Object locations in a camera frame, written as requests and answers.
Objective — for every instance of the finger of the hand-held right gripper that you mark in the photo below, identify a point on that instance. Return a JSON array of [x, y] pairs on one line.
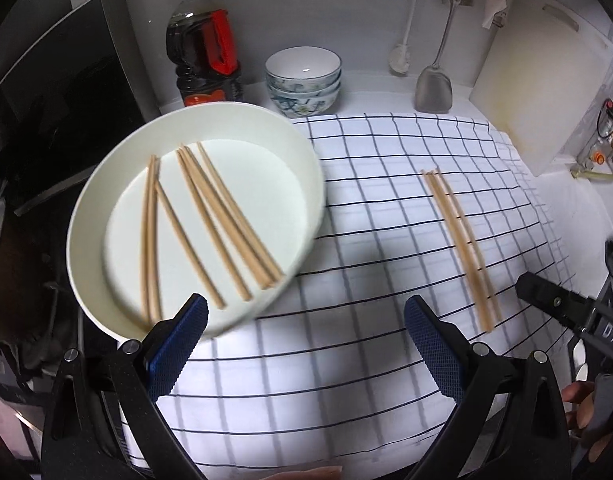
[[551, 297]]

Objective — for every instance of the large cream bowl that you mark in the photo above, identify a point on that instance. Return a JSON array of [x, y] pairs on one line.
[[121, 220]]

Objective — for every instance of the white checkered cloth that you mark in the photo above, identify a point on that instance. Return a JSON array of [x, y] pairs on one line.
[[361, 260]]

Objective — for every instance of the white cutting board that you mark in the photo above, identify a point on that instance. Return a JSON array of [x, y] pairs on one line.
[[536, 85]]

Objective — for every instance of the gas valve with red knob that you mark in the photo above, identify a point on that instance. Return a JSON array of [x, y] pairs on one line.
[[611, 110]]

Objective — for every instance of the person's right hand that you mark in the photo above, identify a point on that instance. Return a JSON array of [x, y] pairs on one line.
[[578, 400]]

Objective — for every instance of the pile of wooden chopsticks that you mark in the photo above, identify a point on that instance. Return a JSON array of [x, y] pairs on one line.
[[226, 220]]

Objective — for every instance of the white dish brush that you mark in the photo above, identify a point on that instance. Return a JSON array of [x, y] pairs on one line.
[[400, 60]]

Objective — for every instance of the single wooden chopstick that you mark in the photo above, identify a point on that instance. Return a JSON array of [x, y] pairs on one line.
[[474, 245], [466, 250]]

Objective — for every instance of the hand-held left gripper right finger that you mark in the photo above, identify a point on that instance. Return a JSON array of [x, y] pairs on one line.
[[436, 350]]

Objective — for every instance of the metal spatula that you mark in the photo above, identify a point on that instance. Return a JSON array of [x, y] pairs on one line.
[[434, 90]]

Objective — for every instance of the wooden chopstick pair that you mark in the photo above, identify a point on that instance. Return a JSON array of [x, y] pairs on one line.
[[459, 252]]

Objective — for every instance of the dark kitchen appliance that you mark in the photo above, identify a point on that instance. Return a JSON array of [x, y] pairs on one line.
[[61, 85]]

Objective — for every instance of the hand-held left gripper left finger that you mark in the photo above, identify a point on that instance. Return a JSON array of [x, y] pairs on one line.
[[179, 355]]

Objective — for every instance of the dark soy sauce bottle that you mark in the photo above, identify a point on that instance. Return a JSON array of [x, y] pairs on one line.
[[201, 60]]

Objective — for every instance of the floral ceramic bowl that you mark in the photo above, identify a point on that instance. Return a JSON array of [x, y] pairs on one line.
[[306, 94], [306, 108], [301, 62]]

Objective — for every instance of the person's left hand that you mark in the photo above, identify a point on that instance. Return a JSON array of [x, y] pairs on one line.
[[301, 474]]

